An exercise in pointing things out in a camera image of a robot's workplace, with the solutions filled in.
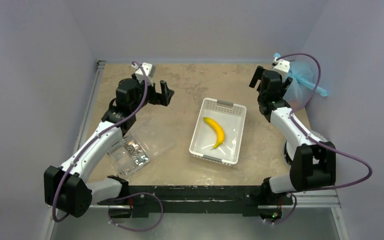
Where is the white filament spool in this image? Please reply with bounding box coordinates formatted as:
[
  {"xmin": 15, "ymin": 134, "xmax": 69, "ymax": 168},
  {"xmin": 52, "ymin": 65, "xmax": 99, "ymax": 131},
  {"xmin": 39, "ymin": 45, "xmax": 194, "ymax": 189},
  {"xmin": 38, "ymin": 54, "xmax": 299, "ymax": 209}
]
[{"xmin": 283, "ymin": 130, "xmax": 327, "ymax": 166}]

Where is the light blue plastic bag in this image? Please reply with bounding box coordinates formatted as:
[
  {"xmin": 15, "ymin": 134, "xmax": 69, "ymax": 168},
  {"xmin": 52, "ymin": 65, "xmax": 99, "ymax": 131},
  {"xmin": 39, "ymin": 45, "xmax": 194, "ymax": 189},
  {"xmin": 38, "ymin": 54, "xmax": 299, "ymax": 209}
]
[{"xmin": 273, "ymin": 52, "xmax": 329, "ymax": 105}]

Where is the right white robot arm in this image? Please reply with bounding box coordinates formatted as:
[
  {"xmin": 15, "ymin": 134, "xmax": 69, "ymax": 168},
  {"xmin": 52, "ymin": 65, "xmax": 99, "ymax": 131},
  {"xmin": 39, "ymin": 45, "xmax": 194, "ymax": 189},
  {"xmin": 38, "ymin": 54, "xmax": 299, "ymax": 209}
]
[{"xmin": 249, "ymin": 65, "xmax": 336, "ymax": 204}]

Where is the white plastic basket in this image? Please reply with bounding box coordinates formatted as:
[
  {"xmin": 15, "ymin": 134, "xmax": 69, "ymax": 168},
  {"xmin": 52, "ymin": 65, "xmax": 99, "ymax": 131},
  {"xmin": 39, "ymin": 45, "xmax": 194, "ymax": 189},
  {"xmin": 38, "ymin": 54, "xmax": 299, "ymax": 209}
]
[{"xmin": 189, "ymin": 97, "xmax": 247, "ymax": 166}]

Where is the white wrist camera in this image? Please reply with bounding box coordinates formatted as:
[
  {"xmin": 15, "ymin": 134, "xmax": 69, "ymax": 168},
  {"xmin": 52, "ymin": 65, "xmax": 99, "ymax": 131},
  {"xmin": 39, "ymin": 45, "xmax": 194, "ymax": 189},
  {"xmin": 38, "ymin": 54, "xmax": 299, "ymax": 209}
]
[
  {"xmin": 131, "ymin": 62, "xmax": 156, "ymax": 85},
  {"xmin": 271, "ymin": 55, "xmax": 291, "ymax": 81}
]

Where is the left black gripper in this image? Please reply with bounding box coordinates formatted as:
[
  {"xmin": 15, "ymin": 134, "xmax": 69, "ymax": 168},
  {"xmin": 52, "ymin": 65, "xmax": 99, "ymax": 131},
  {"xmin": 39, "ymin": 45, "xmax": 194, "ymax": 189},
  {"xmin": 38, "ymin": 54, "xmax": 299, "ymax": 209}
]
[{"xmin": 131, "ymin": 73, "xmax": 173, "ymax": 114}]

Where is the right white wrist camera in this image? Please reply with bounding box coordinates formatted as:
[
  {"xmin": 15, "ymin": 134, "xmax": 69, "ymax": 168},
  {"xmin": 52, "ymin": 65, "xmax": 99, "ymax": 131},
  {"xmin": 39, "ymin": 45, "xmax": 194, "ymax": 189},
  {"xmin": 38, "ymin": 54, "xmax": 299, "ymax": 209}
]
[{"xmin": 271, "ymin": 55, "xmax": 291, "ymax": 81}]

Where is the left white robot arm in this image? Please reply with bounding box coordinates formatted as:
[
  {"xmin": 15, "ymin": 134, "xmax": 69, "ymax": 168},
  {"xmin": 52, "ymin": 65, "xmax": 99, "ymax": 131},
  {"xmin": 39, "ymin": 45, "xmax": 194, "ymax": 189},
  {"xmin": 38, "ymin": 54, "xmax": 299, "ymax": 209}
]
[{"xmin": 43, "ymin": 78, "xmax": 175, "ymax": 223}]

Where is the clear plastic screw box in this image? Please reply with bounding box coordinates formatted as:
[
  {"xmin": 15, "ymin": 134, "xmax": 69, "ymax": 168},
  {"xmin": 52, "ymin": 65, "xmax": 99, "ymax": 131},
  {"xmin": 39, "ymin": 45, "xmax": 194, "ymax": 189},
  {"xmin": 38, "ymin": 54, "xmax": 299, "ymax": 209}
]
[{"xmin": 108, "ymin": 117, "xmax": 176, "ymax": 178}]

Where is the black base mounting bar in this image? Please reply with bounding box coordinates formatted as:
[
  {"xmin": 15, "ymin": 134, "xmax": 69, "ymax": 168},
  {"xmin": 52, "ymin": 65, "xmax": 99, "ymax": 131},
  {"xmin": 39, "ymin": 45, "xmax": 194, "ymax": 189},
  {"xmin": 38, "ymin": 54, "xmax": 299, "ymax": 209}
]
[{"xmin": 98, "ymin": 185, "xmax": 294, "ymax": 219}]

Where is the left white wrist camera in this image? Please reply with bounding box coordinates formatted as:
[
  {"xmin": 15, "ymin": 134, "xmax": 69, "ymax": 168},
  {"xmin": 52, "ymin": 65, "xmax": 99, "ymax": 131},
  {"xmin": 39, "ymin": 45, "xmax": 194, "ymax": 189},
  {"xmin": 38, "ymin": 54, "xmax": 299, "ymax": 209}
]
[{"xmin": 131, "ymin": 62, "xmax": 156, "ymax": 85}]

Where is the yellow fake banana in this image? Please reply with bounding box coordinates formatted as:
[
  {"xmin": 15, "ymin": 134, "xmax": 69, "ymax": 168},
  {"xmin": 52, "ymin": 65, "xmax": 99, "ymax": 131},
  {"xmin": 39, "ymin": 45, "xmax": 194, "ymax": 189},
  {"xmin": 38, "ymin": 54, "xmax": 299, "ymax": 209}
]
[{"xmin": 203, "ymin": 117, "xmax": 226, "ymax": 149}]

